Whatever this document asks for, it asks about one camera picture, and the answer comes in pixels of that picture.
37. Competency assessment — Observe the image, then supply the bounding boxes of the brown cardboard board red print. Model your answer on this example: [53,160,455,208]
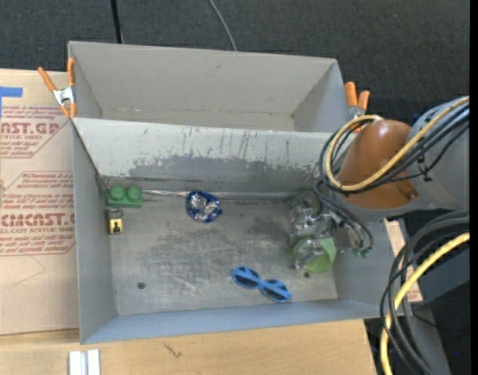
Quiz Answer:
[0,67,81,337]

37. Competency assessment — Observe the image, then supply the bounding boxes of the small yellow padlock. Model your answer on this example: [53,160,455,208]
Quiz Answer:
[107,207,125,235]

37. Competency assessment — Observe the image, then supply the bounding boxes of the green toy brick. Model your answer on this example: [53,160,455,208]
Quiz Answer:
[107,185,144,209]

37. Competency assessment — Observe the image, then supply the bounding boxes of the blue and silver foil wrapper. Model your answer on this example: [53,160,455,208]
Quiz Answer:
[185,190,223,223]

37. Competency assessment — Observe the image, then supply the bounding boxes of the grey metal bin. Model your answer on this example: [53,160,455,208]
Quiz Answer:
[66,40,397,345]

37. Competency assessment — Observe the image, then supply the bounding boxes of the blue sunglasses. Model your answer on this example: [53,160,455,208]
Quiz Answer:
[230,266,293,304]

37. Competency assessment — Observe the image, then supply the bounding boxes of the light green cup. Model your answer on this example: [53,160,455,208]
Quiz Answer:
[292,235,338,274]

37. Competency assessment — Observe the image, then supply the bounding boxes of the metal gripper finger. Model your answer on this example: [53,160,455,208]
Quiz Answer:
[289,211,315,238]
[294,239,323,270]

